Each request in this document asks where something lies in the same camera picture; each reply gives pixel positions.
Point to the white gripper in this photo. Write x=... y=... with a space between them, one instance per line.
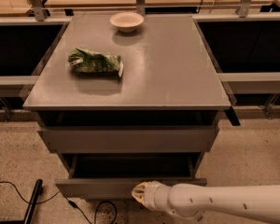
x=148 y=194

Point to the grey drawer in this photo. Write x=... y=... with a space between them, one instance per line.
x=113 y=176
x=128 y=140

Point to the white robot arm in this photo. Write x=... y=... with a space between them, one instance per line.
x=188 y=202

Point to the grey drawer cabinet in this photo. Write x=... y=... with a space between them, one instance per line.
x=168 y=79

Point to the grey top drawer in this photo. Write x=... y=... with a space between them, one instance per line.
x=128 y=140

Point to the black floor bar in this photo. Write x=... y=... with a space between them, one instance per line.
x=37 y=191

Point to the green chip bag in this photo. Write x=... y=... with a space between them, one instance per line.
x=88 y=62

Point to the white bowl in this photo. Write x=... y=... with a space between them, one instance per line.
x=127 y=22

